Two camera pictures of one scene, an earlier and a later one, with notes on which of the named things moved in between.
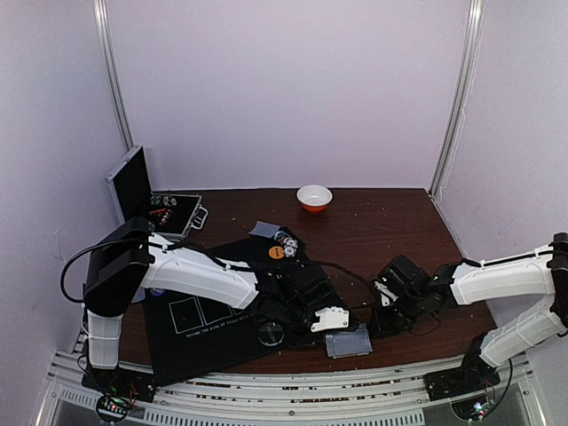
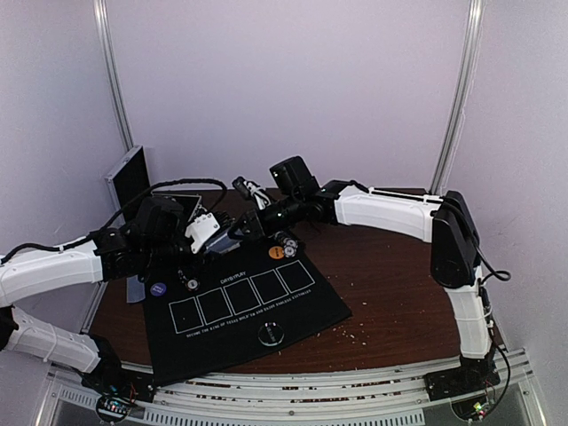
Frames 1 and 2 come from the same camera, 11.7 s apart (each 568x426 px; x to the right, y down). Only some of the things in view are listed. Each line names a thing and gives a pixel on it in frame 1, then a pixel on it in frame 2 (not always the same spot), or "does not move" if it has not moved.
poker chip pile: [288, 244] does not move
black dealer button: [271, 334] does not move
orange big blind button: [276, 252] does not move
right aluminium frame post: [470, 68] does not move
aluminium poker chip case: [171, 215] does not move
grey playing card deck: [349, 343] to [225, 243]
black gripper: [403, 277] to [294, 177]
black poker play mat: [185, 334] does not move
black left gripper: [296, 342] to [197, 265]
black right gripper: [382, 321] to [248, 226]
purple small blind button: [157, 292] does not move
